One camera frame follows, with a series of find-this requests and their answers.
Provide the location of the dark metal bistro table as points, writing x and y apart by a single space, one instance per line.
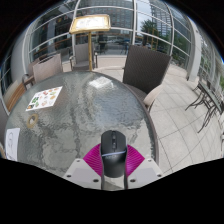
213 100

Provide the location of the white printed mouse pad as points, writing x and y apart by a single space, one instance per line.
12 145

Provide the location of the gold menu stand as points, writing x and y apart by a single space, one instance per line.
90 24

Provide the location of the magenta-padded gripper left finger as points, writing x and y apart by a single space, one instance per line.
78 171

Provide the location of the wooden slat bench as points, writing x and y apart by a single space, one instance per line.
15 95

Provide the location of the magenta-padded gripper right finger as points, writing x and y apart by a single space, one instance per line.
146 170

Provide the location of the brown tape roll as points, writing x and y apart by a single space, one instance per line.
28 121

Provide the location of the black computer mouse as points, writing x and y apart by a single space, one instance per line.
113 153

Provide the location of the colourful laminated menu card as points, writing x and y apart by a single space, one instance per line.
45 98

